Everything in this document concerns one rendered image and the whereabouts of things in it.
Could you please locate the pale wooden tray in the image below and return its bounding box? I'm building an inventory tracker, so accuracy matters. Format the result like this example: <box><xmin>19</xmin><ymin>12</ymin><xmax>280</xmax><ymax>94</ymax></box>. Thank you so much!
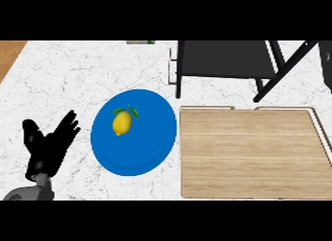
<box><xmin>178</xmin><ymin>105</ymin><xmax>332</xmax><ymax>201</ymax></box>

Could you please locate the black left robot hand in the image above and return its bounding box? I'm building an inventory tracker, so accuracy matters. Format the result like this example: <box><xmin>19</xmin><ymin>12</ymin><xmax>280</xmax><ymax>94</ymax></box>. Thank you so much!
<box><xmin>20</xmin><ymin>109</ymin><xmax>82</xmax><ymax>183</ymax></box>

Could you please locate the yellow lemon with leaves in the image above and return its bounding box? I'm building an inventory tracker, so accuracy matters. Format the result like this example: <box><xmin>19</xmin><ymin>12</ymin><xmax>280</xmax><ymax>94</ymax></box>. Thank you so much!
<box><xmin>110</xmin><ymin>105</ymin><xmax>140</xmax><ymax>137</ymax></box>

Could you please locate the black tiered shelf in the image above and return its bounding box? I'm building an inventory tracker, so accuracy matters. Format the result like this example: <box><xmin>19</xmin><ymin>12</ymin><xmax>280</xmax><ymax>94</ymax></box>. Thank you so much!
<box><xmin>166</xmin><ymin>40</ymin><xmax>332</xmax><ymax>124</ymax></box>

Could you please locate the blue oval plate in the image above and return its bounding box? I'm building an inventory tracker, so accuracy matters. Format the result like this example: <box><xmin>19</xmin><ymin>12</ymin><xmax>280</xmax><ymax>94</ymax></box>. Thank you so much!
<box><xmin>88</xmin><ymin>88</ymin><xmax>178</xmax><ymax>177</ymax></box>

